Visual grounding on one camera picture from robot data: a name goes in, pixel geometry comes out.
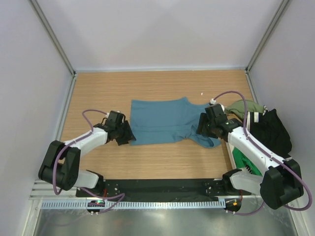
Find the tan garment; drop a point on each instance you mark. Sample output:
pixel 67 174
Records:
pixel 238 120

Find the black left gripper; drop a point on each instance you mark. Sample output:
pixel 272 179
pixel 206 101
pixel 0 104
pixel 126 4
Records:
pixel 124 140

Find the black garment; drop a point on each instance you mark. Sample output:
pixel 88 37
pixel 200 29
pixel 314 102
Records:
pixel 270 131

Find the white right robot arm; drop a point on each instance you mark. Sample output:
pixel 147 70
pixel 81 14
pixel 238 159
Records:
pixel 280 180

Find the right aluminium frame post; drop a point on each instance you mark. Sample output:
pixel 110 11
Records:
pixel 281 9

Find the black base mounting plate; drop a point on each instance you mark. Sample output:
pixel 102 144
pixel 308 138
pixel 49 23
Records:
pixel 168 190

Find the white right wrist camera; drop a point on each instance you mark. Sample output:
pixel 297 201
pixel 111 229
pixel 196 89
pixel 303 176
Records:
pixel 214 102

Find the white slotted cable duct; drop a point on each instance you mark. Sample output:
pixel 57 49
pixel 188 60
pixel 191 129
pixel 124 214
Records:
pixel 98 204

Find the white laundry tray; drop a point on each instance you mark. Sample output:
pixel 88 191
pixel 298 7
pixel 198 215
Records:
pixel 230 149

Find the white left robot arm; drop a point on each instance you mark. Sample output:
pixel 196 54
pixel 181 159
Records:
pixel 61 164

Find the aluminium frame post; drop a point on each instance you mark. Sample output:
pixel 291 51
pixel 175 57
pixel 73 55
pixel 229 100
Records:
pixel 281 9
pixel 51 34

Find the left aluminium frame post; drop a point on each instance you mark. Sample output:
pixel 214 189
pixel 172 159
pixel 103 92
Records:
pixel 51 34

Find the olive green garment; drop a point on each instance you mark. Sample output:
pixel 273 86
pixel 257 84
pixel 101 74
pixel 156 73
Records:
pixel 238 108

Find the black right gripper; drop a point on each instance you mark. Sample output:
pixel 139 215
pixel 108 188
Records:
pixel 201 128

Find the blue tank top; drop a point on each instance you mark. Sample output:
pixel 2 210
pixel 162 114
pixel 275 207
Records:
pixel 161 122

